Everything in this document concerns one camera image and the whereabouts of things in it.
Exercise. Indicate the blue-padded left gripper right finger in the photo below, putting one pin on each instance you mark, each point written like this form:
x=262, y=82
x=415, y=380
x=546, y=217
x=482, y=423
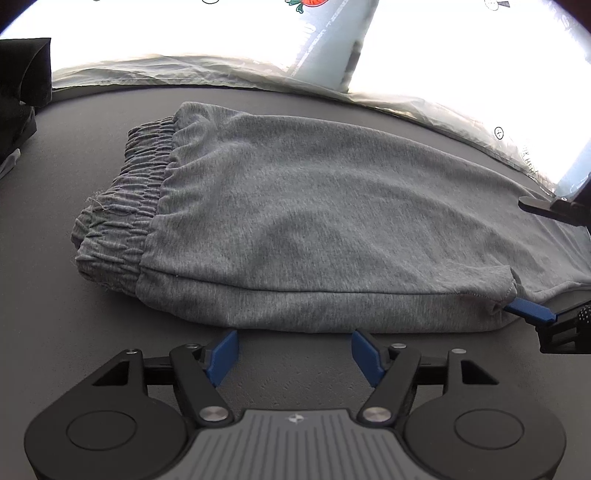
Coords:
x=391, y=371

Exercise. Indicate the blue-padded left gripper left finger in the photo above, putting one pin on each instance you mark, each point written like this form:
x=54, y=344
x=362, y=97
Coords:
x=198, y=370

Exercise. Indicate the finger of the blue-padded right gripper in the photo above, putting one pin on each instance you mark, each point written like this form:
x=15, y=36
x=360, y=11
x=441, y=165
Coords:
x=530, y=311
x=571, y=211

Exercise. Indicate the grey sweatpants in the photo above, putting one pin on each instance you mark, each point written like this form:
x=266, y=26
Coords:
x=240, y=220

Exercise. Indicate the white printed plastic curtain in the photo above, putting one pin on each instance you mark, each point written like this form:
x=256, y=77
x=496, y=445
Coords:
x=511, y=77

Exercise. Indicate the dark grey garment on pile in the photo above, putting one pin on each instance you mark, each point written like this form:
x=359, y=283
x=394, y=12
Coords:
x=26, y=85

